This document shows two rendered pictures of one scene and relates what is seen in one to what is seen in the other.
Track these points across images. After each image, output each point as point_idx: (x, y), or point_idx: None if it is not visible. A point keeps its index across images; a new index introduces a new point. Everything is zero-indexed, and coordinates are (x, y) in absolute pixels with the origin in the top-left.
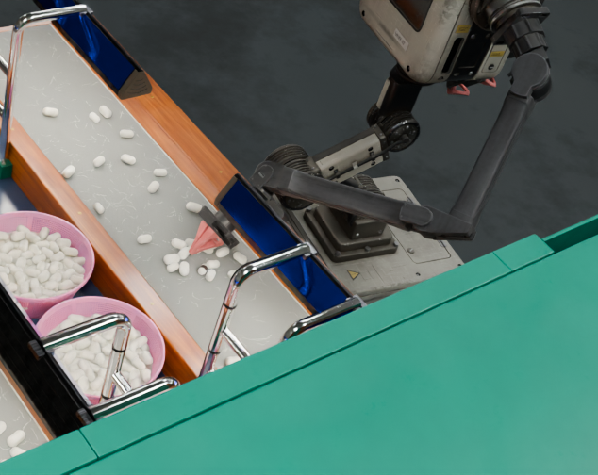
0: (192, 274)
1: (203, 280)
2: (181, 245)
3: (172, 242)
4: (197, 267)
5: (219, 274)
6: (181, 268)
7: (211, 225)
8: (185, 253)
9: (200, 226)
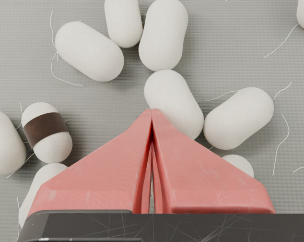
0: (62, 88)
1: (13, 110)
2: (216, 111)
3: (254, 87)
4: (87, 133)
5: None
6: (85, 25)
7: (119, 235)
8: (152, 89)
9: (220, 165)
